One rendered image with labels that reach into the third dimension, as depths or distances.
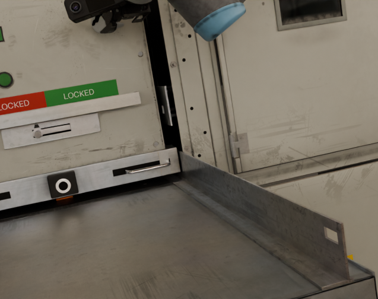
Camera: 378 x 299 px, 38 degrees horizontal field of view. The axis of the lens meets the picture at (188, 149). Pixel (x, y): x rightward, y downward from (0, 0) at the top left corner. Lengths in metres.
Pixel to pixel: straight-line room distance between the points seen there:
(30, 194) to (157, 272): 0.56
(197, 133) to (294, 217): 0.57
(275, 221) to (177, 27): 0.59
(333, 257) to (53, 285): 0.37
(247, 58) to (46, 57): 0.44
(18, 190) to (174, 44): 0.47
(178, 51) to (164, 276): 0.64
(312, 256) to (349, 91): 0.74
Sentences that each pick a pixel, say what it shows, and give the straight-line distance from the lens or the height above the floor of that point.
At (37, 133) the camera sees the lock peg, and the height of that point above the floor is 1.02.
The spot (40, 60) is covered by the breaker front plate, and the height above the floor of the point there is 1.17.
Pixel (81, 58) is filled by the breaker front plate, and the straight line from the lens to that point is 1.24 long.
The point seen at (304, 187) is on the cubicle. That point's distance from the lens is 1.34.
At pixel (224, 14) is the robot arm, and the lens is 0.94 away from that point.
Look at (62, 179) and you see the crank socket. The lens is 1.22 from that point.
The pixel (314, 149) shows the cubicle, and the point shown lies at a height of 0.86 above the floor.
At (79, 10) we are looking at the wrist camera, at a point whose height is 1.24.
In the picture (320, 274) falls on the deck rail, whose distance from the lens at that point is 0.66.
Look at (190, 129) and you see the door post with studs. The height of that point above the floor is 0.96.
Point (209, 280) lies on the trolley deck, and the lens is 0.69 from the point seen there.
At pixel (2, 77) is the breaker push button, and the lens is 1.23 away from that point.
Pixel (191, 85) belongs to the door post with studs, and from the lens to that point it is 1.24.
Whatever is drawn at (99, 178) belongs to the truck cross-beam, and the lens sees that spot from 1.25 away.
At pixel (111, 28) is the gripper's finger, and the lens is 1.14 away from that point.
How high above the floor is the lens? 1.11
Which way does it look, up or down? 9 degrees down
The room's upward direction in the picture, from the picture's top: 9 degrees counter-clockwise
